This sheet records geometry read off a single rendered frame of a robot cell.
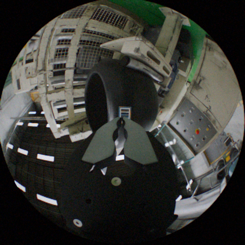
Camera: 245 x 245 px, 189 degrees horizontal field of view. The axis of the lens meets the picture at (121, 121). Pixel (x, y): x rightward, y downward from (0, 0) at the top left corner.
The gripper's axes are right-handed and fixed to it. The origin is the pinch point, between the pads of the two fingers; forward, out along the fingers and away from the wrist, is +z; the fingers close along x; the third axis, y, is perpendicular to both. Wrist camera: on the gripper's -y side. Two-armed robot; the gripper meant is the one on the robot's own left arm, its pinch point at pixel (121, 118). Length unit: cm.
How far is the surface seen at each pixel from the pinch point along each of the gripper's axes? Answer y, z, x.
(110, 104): 3.0, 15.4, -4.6
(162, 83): -4.1, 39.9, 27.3
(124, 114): 5.8, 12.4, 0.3
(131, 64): -11.4, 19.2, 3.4
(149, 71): -10.0, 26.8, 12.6
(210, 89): -12, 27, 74
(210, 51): -53, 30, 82
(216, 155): 439, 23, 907
